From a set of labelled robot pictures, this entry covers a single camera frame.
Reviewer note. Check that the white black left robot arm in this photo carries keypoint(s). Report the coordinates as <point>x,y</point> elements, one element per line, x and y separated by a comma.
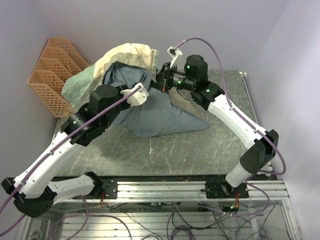
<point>34,192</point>

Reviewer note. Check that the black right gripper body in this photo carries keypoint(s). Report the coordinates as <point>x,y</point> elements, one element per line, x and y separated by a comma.
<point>171,78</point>

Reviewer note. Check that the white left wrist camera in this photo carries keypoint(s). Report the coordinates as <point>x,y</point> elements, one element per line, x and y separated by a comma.
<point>136,96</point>

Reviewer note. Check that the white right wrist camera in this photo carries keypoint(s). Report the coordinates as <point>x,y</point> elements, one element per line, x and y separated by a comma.
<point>176,55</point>

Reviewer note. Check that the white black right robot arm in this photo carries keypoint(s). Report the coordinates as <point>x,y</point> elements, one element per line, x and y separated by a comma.
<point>260,143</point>

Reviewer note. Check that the orange plastic file organizer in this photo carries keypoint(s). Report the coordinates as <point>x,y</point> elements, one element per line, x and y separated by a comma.
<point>58,62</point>

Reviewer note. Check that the aluminium mounting rail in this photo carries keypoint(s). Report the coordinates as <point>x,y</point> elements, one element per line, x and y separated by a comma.
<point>176,187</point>

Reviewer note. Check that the blue and beige pillowcase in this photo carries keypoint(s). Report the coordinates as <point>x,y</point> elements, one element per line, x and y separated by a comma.
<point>151,112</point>

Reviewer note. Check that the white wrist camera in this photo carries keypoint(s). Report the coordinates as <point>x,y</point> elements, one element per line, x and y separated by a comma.
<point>136,96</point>
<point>176,55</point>

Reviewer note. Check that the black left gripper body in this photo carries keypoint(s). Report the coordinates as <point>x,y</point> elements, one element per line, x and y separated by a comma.
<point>122,87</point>

